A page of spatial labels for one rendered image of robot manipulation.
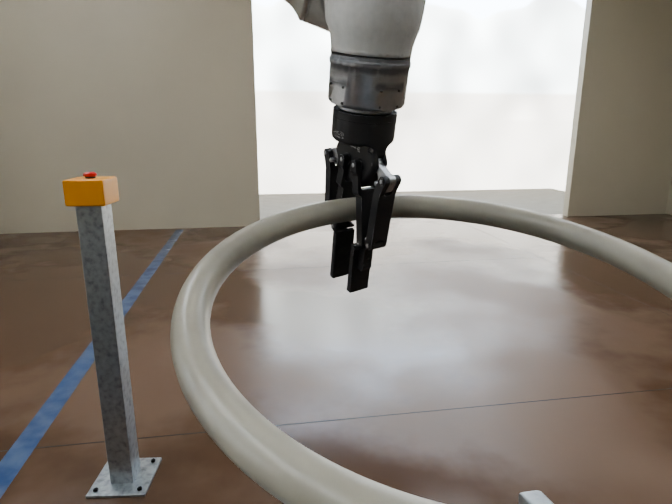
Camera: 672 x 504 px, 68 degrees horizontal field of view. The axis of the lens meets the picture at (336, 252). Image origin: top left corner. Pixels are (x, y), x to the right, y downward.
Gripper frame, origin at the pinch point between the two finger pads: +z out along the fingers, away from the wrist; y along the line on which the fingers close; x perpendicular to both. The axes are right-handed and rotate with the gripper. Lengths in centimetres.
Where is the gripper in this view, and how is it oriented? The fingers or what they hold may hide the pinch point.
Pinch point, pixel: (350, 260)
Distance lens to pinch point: 66.8
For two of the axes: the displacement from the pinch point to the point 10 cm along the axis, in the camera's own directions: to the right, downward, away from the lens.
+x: 8.4, -1.9, 5.1
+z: -0.7, 8.9, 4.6
